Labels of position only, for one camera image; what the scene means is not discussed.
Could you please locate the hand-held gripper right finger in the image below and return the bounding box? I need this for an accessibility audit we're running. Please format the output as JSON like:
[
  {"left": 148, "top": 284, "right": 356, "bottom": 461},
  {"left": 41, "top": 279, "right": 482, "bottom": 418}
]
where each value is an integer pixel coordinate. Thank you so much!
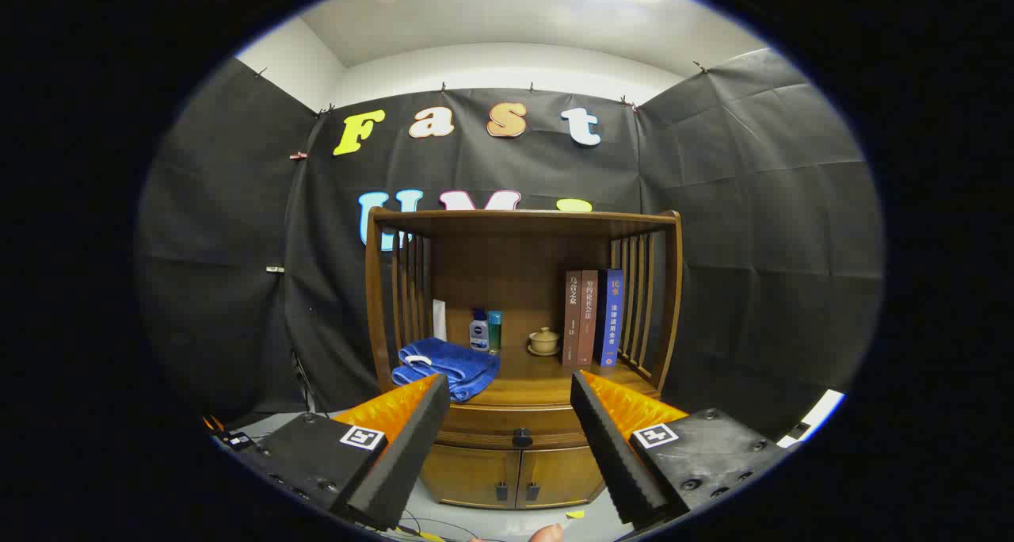
[{"left": 570, "top": 369, "right": 793, "bottom": 531}]

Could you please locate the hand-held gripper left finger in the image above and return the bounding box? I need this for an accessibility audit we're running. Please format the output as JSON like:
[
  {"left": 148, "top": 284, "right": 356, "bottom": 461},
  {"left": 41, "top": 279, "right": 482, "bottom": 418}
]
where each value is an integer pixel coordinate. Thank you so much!
[{"left": 212, "top": 373, "right": 451, "bottom": 532}]

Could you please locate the brown wooden drawer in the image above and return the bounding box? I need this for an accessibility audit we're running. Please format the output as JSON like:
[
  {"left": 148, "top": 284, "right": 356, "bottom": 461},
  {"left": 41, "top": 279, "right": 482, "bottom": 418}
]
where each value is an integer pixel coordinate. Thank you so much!
[{"left": 433, "top": 403, "right": 592, "bottom": 451}]

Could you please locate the wooden cabinet door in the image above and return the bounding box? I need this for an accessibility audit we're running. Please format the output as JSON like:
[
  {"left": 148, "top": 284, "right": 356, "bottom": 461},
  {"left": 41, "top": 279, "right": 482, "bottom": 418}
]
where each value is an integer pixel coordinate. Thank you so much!
[
  {"left": 420, "top": 445, "right": 521, "bottom": 510},
  {"left": 517, "top": 445, "right": 607, "bottom": 510}
]

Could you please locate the wooden countertop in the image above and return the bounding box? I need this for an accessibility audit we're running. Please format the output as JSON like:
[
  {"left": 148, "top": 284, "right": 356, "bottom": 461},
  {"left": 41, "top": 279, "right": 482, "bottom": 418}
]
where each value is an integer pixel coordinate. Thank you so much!
[{"left": 394, "top": 342, "right": 662, "bottom": 410}]

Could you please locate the brown wooden cabinet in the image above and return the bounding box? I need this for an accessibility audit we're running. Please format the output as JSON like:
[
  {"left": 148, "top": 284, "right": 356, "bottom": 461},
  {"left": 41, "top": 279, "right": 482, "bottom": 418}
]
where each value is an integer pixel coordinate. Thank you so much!
[{"left": 364, "top": 206, "right": 684, "bottom": 511}]

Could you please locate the folded blue towel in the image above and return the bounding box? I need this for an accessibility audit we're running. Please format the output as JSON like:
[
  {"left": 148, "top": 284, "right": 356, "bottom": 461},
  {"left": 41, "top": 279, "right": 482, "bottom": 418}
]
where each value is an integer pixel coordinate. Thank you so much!
[{"left": 391, "top": 337, "right": 501, "bottom": 403}]

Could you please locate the blue book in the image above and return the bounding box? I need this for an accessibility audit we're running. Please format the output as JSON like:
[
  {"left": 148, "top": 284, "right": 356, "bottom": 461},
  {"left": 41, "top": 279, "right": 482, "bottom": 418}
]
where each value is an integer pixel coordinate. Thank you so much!
[{"left": 597, "top": 269, "right": 624, "bottom": 367}]

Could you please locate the reddish brown book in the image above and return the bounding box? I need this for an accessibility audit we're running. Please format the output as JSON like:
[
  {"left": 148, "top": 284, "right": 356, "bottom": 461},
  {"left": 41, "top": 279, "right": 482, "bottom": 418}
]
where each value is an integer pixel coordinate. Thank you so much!
[{"left": 578, "top": 269, "right": 599, "bottom": 367}]

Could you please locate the dark brown book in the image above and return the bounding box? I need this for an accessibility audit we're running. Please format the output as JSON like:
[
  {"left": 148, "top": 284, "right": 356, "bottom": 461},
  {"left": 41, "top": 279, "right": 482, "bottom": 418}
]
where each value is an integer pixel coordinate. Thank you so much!
[{"left": 562, "top": 270, "right": 583, "bottom": 367}]

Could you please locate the black electronics box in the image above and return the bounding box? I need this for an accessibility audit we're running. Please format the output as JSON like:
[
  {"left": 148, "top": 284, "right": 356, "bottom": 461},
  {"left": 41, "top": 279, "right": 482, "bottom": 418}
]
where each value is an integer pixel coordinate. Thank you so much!
[{"left": 208, "top": 415, "right": 259, "bottom": 452}]

